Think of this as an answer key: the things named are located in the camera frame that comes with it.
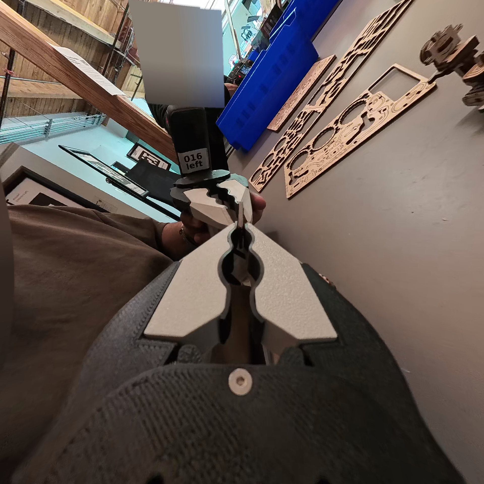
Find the person's left forearm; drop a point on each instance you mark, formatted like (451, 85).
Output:
(172, 242)

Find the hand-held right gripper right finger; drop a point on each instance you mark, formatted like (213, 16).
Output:
(291, 298)

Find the small wooden slotted sheet piece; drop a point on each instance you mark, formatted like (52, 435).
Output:
(241, 215)

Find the grey desk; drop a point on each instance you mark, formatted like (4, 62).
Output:
(378, 245)

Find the white paper label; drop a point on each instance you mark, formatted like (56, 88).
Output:
(90, 70)

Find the long wooden cutout sheet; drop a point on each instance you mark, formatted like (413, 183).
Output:
(314, 107)

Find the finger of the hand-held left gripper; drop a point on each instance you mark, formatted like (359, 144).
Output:
(206, 210)
(242, 193)

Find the reddish engraved wooden sheet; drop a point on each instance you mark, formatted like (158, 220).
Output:
(302, 94)

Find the wooden shelving boards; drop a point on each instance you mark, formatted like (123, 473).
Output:
(75, 22)

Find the wooden shelf beam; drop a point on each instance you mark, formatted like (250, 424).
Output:
(75, 79)

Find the wooden motorcycle model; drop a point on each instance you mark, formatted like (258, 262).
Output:
(453, 56)

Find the blue plastic bin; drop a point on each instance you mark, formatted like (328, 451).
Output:
(264, 98)
(302, 19)

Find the black framed poster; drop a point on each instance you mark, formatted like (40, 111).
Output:
(37, 193)
(113, 177)

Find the framed black-white marker sign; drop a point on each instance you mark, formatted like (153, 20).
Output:
(151, 158)

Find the person's brown clothing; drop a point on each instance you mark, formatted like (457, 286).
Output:
(75, 283)

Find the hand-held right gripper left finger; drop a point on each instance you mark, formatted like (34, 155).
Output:
(189, 295)

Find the person's left hand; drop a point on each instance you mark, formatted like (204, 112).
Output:
(196, 234)

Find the wooden sheet with round holes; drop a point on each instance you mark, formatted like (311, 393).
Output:
(298, 181)

